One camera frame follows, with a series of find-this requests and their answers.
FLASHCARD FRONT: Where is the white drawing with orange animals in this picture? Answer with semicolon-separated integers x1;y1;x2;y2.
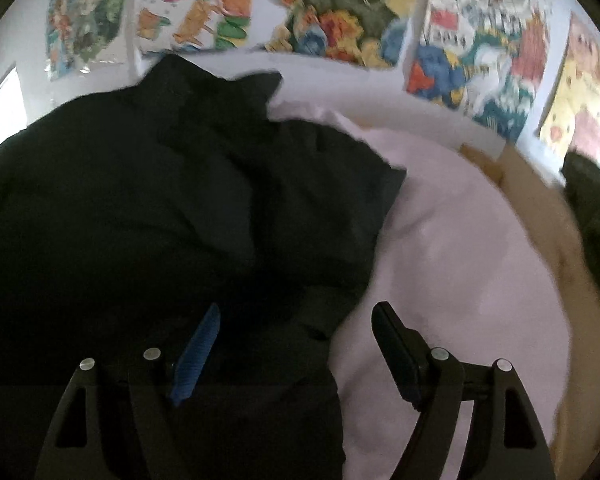
136;0;255;55

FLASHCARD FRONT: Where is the bright window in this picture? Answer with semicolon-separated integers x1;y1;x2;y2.
0;66;29;162

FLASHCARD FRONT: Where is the wooden bed frame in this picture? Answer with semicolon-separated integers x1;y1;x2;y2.
459;142;600;480

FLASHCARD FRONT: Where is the dark green and orange drawing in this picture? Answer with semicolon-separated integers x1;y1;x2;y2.
257;0;418;67

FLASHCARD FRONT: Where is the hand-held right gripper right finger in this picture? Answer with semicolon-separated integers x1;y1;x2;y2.
371;301;556;480

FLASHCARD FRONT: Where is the dark green garment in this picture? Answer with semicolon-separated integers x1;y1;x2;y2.
560;152;600;307

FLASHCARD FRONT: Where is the yellow drawing with pink faces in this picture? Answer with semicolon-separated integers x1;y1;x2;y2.
536;11;600;162

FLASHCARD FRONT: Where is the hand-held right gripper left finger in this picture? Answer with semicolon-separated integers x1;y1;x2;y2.
32;302;222;480

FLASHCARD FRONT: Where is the pink duvet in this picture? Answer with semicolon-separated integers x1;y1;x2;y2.
267;100;576;480

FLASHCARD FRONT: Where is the black garment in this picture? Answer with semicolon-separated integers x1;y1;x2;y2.
0;54;407;480

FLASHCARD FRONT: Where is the green and blonde figure drawing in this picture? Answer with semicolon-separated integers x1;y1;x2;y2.
46;0;132;81

